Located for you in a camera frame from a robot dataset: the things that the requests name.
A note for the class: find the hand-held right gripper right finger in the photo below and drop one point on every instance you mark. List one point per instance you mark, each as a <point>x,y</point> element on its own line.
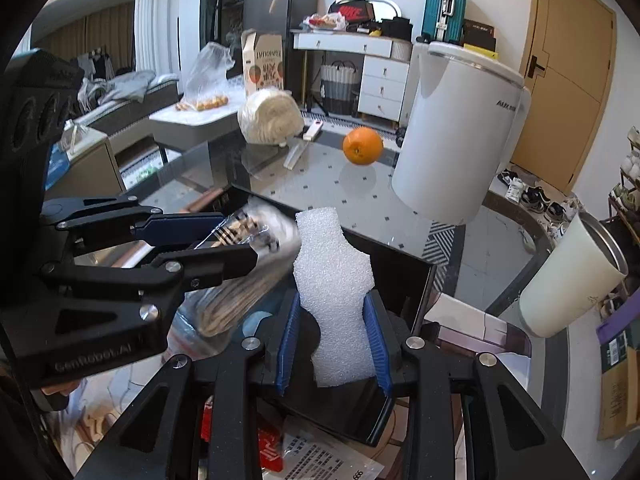
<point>375,345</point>

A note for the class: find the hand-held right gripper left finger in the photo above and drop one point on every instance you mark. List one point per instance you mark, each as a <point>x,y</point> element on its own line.
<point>287,345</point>

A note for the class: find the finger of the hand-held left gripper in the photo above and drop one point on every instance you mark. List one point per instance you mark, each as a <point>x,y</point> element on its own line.
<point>175,227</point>
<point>220,262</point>

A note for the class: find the clear bag with striped cloth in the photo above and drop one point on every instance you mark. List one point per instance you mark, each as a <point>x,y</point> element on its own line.
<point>235,305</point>

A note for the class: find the black box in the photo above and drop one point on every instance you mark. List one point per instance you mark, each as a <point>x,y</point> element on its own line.
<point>395,282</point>

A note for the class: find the white foam piece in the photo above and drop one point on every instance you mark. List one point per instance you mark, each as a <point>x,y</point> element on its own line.
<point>330,285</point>

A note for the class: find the red white packet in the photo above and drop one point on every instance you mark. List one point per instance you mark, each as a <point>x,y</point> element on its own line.
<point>270,452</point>

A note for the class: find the white flat box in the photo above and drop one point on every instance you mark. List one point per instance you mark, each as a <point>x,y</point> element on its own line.
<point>465,320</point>

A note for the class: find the grey side table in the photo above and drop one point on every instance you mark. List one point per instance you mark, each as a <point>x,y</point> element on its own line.
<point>200,120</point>

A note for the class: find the clear printed plastic bag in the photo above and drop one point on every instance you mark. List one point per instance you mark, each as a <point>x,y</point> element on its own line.
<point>325,460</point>

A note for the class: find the bed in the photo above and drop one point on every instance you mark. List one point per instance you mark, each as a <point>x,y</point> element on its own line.
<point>150,100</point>

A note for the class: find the grey clothes pile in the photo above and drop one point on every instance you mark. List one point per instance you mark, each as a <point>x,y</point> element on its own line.
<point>120,87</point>

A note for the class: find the wrapped napa cabbage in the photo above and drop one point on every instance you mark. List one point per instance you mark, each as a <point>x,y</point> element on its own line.
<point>270,117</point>

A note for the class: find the clear plastic bag of snacks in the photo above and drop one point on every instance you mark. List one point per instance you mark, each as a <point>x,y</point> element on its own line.
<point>205,77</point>

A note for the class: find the white kitchen knife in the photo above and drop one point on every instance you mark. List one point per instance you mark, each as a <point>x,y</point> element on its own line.
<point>312,131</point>

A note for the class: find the printed table mat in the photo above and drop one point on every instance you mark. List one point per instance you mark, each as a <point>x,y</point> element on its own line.
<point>107,405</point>

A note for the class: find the cardboard fruit box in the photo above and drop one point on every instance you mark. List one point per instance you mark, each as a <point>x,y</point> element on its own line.
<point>262,67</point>

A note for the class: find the orange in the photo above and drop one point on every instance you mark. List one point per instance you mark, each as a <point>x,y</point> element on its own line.
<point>362,146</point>

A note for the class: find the white tumbler cup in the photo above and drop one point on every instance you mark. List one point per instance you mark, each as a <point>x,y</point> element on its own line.
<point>565,285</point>

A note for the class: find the woven basket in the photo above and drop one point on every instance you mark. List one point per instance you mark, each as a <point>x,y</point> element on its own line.
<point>340,85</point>

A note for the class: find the pile of sneakers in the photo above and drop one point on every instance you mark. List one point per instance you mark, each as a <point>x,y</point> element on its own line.
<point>535,197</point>

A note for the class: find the white cylindrical appliance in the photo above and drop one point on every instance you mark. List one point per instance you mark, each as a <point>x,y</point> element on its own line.
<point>450,135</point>

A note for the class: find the dark glass cabinet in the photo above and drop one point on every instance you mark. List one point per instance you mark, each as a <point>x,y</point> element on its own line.
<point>222,5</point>

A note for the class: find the black fridge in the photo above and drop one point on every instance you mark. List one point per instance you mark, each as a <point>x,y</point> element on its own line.
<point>280,10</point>

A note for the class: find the dark green box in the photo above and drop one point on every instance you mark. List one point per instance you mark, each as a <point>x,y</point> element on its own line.
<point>617,355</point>

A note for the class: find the white desk with drawers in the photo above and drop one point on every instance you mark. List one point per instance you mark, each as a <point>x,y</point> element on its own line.
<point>385,80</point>

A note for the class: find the clear bag of food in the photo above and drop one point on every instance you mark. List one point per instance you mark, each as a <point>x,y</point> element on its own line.
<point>325,22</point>

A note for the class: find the red black bag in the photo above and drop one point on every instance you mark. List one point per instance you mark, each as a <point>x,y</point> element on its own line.
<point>350,11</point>

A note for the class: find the wooden shoe rack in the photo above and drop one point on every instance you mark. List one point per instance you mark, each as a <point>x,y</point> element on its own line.
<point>625,200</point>

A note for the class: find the wooden door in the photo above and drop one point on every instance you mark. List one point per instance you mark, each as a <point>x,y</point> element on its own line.
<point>565,85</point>

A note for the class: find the dark box stack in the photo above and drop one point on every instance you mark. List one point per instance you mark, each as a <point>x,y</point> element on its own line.
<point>480,35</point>

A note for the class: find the teal suitcase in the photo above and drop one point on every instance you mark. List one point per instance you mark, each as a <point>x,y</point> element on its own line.
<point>442,5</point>

